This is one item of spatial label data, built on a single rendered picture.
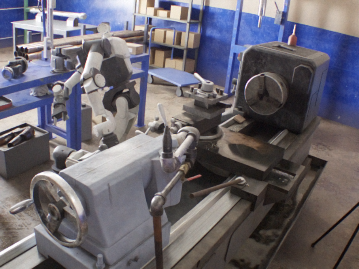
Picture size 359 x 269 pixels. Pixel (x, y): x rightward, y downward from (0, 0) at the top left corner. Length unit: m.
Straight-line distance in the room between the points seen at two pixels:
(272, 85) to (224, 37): 4.04
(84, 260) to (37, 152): 2.40
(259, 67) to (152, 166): 1.42
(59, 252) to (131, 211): 0.26
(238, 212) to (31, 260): 0.83
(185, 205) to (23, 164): 1.97
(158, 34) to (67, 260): 5.51
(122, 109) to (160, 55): 4.08
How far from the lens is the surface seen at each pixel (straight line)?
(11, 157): 3.20
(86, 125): 3.80
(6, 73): 3.03
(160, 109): 1.19
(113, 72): 2.31
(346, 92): 5.64
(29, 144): 3.28
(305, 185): 2.74
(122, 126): 2.42
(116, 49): 2.28
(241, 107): 2.46
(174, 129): 1.68
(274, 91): 2.15
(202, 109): 1.84
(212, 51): 6.26
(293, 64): 2.31
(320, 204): 3.37
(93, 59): 2.08
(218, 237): 1.34
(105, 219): 1.00
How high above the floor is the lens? 1.68
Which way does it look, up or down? 25 degrees down
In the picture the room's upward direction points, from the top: 6 degrees clockwise
